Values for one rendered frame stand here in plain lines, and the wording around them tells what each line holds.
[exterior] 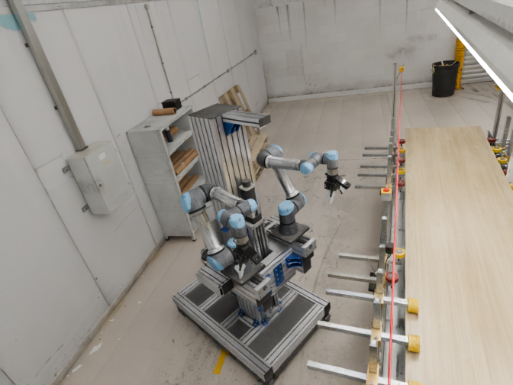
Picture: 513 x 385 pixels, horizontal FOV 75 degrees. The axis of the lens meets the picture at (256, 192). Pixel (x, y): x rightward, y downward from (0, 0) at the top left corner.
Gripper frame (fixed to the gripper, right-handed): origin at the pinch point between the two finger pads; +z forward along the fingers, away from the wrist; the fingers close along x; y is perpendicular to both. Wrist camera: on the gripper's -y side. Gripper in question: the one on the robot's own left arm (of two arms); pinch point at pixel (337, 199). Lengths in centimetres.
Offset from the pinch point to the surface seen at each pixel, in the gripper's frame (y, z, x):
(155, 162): 239, 15, 11
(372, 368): -67, 32, 76
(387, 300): -52, 36, 32
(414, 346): -76, 35, 51
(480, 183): -54, 42, -136
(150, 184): 254, 45, 20
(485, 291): -91, 42, -11
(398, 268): -32, 70, -30
